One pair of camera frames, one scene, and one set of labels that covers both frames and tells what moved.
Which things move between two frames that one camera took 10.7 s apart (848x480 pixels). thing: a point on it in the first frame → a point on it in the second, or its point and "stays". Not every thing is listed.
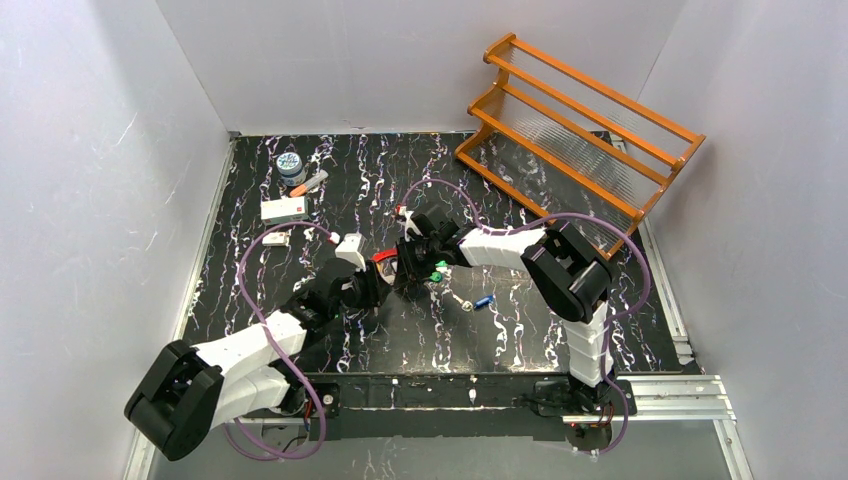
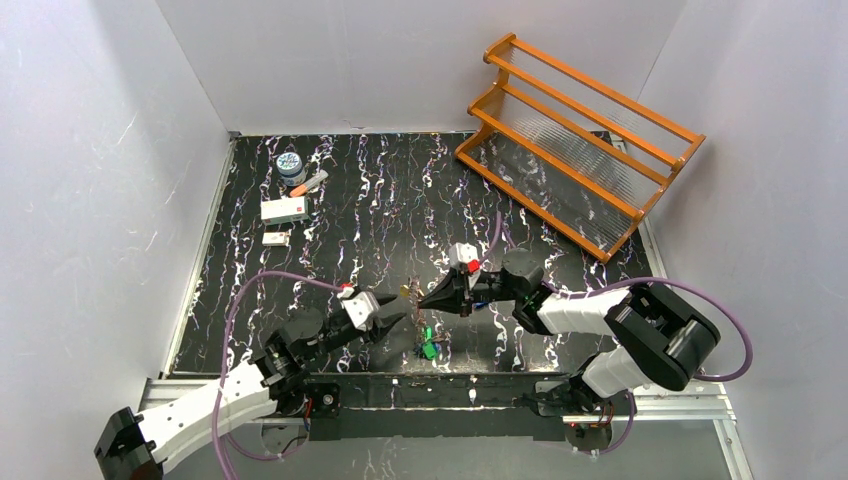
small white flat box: x=274 y=239 stays
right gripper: x=408 y=263 → x=463 y=295
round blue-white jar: x=290 y=168 stays
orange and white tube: x=300 y=189 stays
